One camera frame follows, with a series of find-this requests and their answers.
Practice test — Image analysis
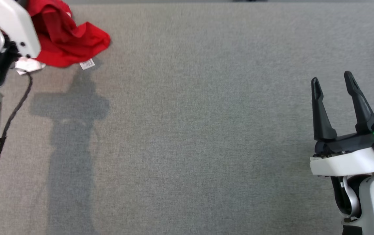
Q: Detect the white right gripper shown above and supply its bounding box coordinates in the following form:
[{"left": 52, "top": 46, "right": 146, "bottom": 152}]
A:
[{"left": 309, "top": 70, "right": 374, "bottom": 179}]

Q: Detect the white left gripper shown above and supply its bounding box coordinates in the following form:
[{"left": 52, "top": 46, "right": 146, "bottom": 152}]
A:
[{"left": 0, "top": 0, "right": 41, "bottom": 59}]

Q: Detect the red basketball jersey number 23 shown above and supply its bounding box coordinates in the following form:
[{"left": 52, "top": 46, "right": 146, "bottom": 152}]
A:
[{"left": 14, "top": 0, "right": 111, "bottom": 75}]

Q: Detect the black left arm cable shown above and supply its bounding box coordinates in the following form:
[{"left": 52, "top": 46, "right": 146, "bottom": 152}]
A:
[{"left": 0, "top": 71, "right": 33, "bottom": 167}]

